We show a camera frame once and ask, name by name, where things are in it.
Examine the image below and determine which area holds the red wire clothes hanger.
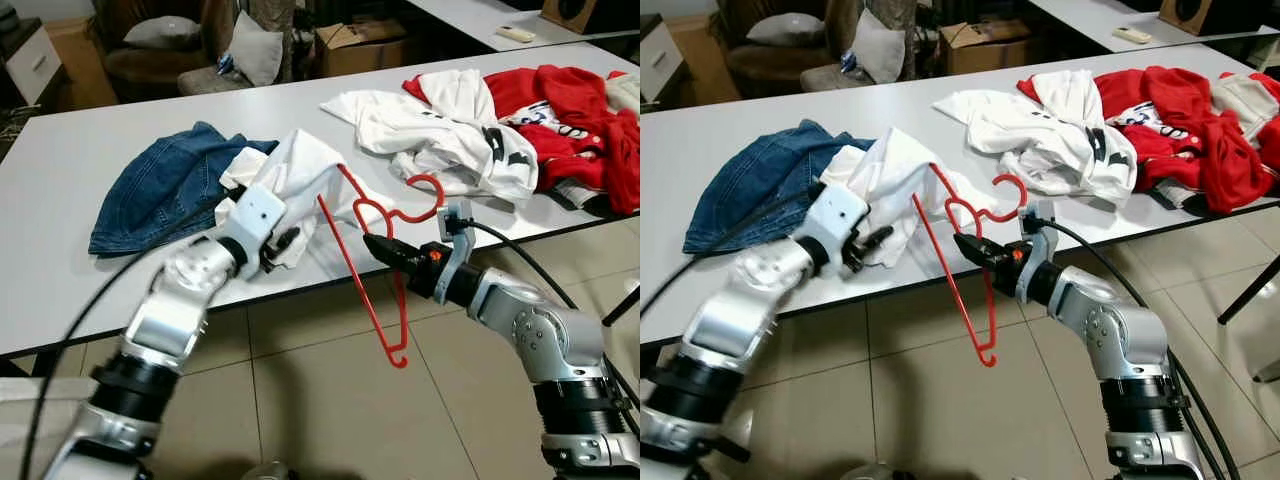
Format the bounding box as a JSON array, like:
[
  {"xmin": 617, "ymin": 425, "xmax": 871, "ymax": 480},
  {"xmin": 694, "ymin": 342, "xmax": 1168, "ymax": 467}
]
[
  {"xmin": 908, "ymin": 162, "xmax": 1031, "ymax": 369},
  {"xmin": 316, "ymin": 162, "xmax": 448, "ymax": 369}
]

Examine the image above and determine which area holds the plain cream white shirt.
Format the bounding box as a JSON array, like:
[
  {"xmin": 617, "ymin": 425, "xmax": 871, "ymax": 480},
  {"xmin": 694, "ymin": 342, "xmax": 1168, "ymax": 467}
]
[
  {"xmin": 215, "ymin": 128, "xmax": 396, "ymax": 271},
  {"xmin": 818, "ymin": 126, "xmax": 986, "ymax": 269}
]

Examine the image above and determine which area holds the white garment with black print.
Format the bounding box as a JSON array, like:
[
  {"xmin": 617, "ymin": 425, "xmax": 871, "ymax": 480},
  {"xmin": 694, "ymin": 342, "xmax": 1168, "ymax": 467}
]
[
  {"xmin": 932, "ymin": 68, "xmax": 1139, "ymax": 207},
  {"xmin": 320, "ymin": 68, "xmax": 541, "ymax": 207}
]

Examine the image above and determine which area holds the blue denim garment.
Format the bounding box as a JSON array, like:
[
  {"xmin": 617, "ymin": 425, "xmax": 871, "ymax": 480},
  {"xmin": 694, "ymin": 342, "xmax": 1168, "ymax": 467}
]
[
  {"xmin": 683, "ymin": 118, "xmax": 877, "ymax": 255},
  {"xmin": 88, "ymin": 121, "xmax": 280, "ymax": 259}
]

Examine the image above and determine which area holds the white pillow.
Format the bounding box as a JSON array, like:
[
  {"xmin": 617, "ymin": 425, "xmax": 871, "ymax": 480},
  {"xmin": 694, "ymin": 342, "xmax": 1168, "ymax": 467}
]
[
  {"xmin": 225, "ymin": 10, "xmax": 286, "ymax": 88},
  {"xmin": 850, "ymin": 8, "xmax": 909, "ymax": 86}
]

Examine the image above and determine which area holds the black table leg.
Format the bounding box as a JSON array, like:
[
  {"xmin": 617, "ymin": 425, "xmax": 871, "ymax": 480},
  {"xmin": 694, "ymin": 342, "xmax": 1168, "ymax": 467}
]
[
  {"xmin": 1217, "ymin": 255, "xmax": 1280, "ymax": 324},
  {"xmin": 603, "ymin": 283, "xmax": 641, "ymax": 328}
]

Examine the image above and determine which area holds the red garment with white print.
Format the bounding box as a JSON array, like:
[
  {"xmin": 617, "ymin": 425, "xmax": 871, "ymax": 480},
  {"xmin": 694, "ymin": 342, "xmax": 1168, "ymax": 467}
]
[
  {"xmin": 402, "ymin": 64, "xmax": 641, "ymax": 217},
  {"xmin": 1017, "ymin": 64, "xmax": 1277, "ymax": 215}
]

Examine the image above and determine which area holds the open brown cardboard box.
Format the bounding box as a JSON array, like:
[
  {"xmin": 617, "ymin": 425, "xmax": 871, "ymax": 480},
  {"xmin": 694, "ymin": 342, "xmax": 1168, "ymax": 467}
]
[
  {"xmin": 315, "ymin": 20, "xmax": 411, "ymax": 79},
  {"xmin": 938, "ymin": 18, "xmax": 1031, "ymax": 76}
]

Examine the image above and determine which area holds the dark brown armchair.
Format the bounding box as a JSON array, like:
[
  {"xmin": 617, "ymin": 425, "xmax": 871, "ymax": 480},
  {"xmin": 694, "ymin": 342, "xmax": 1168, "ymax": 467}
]
[
  {"xmin": 715, "ymin": 0, "xmax": 853, "ymax": 98},
  {"xmin": 93, "ymin": 0, "xmax": 238, "ymax": 101}
]

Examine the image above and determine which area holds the grey cushion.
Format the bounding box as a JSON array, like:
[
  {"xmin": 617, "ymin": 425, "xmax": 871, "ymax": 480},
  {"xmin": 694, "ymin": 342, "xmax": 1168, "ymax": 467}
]
[
  {"xmin": 123, "ymin": 15, "xmax": 204, "ymax": 52},
  {"xmin": 745, "ymin": 12, "xmax": 827, "ymax": 47}
]

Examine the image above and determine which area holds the tall brown cardboard box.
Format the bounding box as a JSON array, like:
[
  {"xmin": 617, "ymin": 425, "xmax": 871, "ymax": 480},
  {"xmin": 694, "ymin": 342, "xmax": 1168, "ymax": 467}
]
[
  {"xmin": 45, "ymin": 18, "xmax": 106, "ymax": 111},
  {"xmin": 668, "ymin": 14, "xmax": 728, "ymax": 106}
]

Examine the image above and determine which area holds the cream garment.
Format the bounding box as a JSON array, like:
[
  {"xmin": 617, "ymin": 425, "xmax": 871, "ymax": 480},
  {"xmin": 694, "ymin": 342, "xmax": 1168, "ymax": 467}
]
[
  {"xmin": 604, "ymin": 70, "xmax": 641, "ymax": 116},
  {"xmin": 1210, "ymin": 72, "xmax": 1280, "ymax": 141}
]

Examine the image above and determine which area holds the white drawer unit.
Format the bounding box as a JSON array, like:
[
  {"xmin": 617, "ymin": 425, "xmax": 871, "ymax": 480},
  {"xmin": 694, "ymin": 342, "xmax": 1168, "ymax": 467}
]
[
  {"xmin": 640, "ymin": 15, "xmax": 687, "ymax": 103},
  {"xmin": 0, "ymin": 18, "xmax": 66, "ymax": 107}
]

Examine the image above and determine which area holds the plain red garment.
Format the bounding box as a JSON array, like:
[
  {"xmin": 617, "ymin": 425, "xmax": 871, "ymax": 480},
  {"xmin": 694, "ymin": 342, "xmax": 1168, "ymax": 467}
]
[{"xmin": 1255, "ymin": 105, "xmax": 1280, "ymax": 176}]

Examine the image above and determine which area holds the wooden loudspeaker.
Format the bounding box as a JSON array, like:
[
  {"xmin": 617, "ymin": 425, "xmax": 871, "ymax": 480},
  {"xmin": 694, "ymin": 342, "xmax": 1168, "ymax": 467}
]
[
  {"xmin": 1158, "ymin": 0, "xmax": 1227, "ymax": 37},
  {"xmin": 540, "ymin": 0, "xmax": 603, "ymax": 35}
]

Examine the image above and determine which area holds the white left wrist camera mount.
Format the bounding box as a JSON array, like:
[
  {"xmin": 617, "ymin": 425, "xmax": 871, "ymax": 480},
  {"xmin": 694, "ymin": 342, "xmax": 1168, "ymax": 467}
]
[
  {"xmin": 805, "ymin": 183, "xmax": 869, "ymax": 263},
  {"xmin": 220, "ymin": 185, "xmax": 288, "ymax": 267}
]

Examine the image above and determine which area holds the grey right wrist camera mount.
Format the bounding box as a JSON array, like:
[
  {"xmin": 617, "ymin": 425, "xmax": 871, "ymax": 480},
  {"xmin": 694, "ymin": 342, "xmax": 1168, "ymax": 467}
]
[
  {"xmin": 1015, "ymin": 200, "xmax": 1059, "ymax": 301},
  {"xmin": 437, "ymin": 200, "xmax": 477, "ymax": 306}
]

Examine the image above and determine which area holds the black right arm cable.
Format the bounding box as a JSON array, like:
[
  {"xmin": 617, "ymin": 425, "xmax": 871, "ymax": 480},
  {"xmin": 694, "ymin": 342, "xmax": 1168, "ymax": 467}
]
[
  {"xmin": 468, "ymin": 220, "xmax": 641, "ymax": 411},
  {"xmin": 1052, "ymin": 218, "xmax": 1243, "ymax": 480}
]

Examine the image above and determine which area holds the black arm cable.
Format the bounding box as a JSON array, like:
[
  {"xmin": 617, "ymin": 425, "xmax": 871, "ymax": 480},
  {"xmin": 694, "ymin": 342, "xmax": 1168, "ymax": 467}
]
[
  {"xmin": 468, "ymin": 220, "xmax": 641, "ymax": 411},
  {"xmin": 1052, "ymin": 218, "xmax": 1243, "ymax": 480},
  {"xmin": 640, "ymin": 188, "xmax": 821, "ymax": 321},
  {"xmin": 18, "ymin": 203, "xmax": 231, "ymax": 480}
]

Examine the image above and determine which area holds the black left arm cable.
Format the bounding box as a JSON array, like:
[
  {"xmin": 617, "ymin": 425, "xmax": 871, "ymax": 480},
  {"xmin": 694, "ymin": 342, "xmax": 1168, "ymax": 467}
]
[
  {"xmin": 640, "ymin": 188, "xmax": 821, "ymax": 321},
  {"xmin": 18, "ymin": 203, "xmax": 231, "ymax": 480}
]

